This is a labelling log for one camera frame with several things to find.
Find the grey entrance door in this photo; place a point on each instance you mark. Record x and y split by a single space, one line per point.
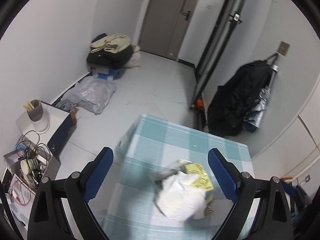
165 25

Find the cream tote bag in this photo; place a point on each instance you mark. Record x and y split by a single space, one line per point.
134 61

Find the grey organizer box with cables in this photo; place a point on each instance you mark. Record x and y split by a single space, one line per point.
48 164

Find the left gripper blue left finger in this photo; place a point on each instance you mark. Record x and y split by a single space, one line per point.
48 219

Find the blue white cardboard box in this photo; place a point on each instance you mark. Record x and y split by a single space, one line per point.
104 72

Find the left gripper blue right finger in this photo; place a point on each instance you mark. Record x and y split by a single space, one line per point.
272 219

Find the teal checked tablecloth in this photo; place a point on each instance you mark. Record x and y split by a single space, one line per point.
150 151

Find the metal wall hook plate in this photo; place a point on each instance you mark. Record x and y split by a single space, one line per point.
283 48

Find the black hanging backpack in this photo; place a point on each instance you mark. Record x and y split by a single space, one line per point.
236 97

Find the grey plastic mailer bag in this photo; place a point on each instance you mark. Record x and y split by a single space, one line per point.
91 93

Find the white tissue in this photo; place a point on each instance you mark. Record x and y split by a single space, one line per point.
175 199

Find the white jar with chopsticks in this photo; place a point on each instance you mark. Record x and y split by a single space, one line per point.
37 116

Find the beige clothes pile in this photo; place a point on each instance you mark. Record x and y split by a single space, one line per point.
111 43

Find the white wall power socket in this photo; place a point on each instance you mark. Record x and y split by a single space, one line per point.
307 178

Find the yellow snack wrapper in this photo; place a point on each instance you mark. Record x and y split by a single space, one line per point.
201 179

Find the silver folded umbrella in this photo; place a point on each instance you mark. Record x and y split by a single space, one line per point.
254 117

